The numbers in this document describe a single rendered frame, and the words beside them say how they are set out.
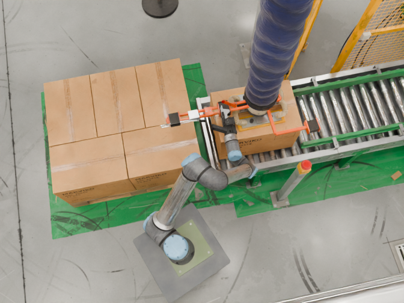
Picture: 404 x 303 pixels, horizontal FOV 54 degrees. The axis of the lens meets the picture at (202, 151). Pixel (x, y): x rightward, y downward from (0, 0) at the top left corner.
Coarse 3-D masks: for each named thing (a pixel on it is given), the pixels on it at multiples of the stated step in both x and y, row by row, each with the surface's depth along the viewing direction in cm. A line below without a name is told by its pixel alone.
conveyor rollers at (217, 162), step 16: (400, 80) 339; (320, 96) 335; (352, 96) 335; (384, 96) 335; (400, 96) 334; (304, 112) 330; (336, 112) 330; (368, 112) 331; (384, 112) 329; (400, 112) 332; (208, 128) 326; (352, 128) 326; (368, 128) 325; (272, 160) 317
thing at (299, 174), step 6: (300, 162) 269; (300, 168) 268; (294, 174) 287; (300, 174) 275; (288, 180) 307; (294, 180) 290; (300, 180) 293; (288, 186) 311; (294, 186) 310; (282, 192) 334; (288, 192) 328; (276, 198) 361; (282, 198) 349
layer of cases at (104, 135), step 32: (160, 64) 347; (64, 96) 338; (96, 96) 337; (128, 96) 337; (160, 96) 337; (64, 128) 328; (96, 128) 330; (128, 128) 328; (160, 128) 327; (192, 128) 327; (64, 160) 319; (96, 160) 319; (128, 160) 318; (160, 160) 318; (64, 192) 314; (96, 192) 332
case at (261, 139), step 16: (288, 80) 295; (224, 96) 291; (288, 96) 290; (240, 112) 287; (288, 112) 286; (288, 128) 282; (224, 144) 285; (240, 144) 291; (256, 144) 298; (272, 144) 305; (288, 144) 312
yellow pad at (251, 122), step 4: (272, 112) 284; (276, 112) 284; (248, 116) 284; (252, 116) 284; (272, 116) 280; (248, 120) 282; (252, 120) 279; (268, 120) 282; (276, 120) 282; (280, 120) 282; (284, 120) 282; (248, 124) 281; (252, 124) 281; (256, 124) 281; (260, 124) 281; (264, 124) 281; (268, 124) 281; (240, 128) 281; (244, 128) 281; (248, 128) 281; (252, 128) 281; (256, 128) 282
